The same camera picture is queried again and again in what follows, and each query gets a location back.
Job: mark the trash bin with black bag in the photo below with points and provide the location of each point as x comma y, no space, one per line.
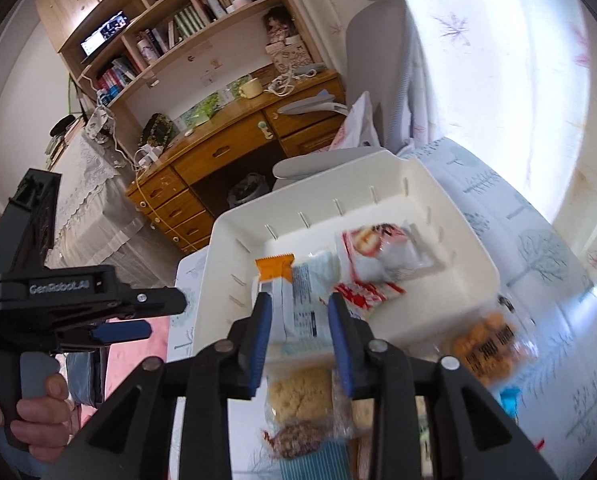
248,191

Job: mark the patterned storage box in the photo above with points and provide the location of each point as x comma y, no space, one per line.
291,57

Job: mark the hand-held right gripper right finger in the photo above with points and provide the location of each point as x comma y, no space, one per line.
341,350

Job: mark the cyan snack packet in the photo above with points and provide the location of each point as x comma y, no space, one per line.
509,402

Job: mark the orange ball snack packet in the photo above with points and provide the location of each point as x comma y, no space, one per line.
483,345

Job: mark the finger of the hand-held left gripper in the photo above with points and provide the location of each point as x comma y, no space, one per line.
153,302
123,331

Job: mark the black patterned box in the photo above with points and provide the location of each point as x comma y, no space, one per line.
158,130

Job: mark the large red white snack packet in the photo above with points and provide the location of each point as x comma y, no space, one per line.
388,250

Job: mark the pink pillow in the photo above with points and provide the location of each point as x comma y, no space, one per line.
138,355

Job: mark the cracker sandwich packet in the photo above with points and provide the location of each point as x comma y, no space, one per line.
364,450

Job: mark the dark haired doll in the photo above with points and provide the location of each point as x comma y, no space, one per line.
277,27

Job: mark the white plastic bag red print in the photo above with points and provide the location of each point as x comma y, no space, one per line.
356,125

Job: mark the grey office chair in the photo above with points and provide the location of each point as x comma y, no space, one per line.
378,50

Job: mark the black digital screen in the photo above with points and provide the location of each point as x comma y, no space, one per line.
106,32

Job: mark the wooden desk with drawers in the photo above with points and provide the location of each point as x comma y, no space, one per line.
213,152

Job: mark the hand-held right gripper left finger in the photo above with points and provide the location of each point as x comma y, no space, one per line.
261,340

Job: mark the green plant picture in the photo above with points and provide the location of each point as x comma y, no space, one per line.
203,110

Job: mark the pale bun clear packet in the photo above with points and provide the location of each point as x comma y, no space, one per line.
298,392

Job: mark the white blue label snack packet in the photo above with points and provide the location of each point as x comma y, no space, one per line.
311,300

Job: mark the brown seeded snack packet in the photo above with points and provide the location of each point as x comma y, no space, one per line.
293,440

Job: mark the red striped snack packet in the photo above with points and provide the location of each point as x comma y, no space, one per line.
368,292

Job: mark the white leaf print curtain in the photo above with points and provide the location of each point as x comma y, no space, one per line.
503,85

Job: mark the white lace cover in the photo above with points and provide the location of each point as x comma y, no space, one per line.
93,195

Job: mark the orange and white snack packet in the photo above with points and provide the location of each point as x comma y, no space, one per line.
276,270

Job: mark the green snack packet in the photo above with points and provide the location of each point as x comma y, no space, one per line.
424,435

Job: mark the person's left hand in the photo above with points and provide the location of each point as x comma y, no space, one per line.
38,415

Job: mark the pale yellow cup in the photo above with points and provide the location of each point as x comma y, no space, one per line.
248,89

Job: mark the white plastic bin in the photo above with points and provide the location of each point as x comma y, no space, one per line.
328,205

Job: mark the blue grey cloth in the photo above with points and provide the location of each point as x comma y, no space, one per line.
86,380

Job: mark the white charger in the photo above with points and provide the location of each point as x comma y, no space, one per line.
148,155

